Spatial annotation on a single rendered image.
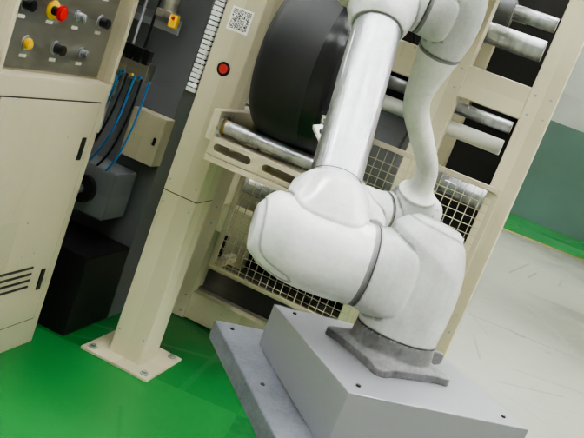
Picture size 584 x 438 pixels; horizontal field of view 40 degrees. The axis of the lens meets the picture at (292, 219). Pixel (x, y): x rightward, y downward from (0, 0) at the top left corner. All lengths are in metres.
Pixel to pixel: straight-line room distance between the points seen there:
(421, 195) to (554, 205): 9.70
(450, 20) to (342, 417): 0.87
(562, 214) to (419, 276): 10.39
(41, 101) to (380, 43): 1.03
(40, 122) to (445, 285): 1.31
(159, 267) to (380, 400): 1.55
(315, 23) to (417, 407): 1.31
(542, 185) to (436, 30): 9.97
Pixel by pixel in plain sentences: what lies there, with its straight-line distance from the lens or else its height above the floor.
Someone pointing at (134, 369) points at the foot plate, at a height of 0.01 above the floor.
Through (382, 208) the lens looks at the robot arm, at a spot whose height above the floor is 0.92.
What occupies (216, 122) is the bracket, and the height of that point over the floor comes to 0.91.
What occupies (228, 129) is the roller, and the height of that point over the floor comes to 0.90.
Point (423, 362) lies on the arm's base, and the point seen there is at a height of 0.78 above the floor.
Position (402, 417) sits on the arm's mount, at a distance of 1.34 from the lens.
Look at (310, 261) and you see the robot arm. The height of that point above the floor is 0.89.
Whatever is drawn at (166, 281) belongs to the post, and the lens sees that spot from 2.72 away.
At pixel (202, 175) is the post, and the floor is 0.71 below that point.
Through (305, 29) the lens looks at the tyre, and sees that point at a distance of 2.33.
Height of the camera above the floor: 1.24
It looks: 12 degrees down
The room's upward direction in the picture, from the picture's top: 21 degrees clockwise
